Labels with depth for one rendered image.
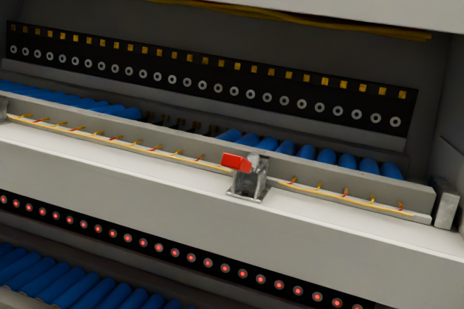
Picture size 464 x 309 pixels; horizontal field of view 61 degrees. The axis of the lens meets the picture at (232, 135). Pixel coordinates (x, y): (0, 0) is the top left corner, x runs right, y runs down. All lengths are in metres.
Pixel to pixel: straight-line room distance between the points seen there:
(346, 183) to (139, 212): 0.17
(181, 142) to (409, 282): 0.21
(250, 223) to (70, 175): 0.15
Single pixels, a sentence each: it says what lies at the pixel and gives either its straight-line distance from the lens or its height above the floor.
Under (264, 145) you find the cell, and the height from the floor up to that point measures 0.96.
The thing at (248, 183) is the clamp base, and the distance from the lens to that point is 0.32.
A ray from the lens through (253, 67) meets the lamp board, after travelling 0.47.
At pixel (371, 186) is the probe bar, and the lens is 0.33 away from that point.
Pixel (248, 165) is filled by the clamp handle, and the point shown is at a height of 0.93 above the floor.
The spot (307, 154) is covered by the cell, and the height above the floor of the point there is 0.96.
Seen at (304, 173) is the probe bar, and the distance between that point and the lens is 0.33.
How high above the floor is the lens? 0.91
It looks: 7 degrees up
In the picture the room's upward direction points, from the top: 14 degrees clockwise
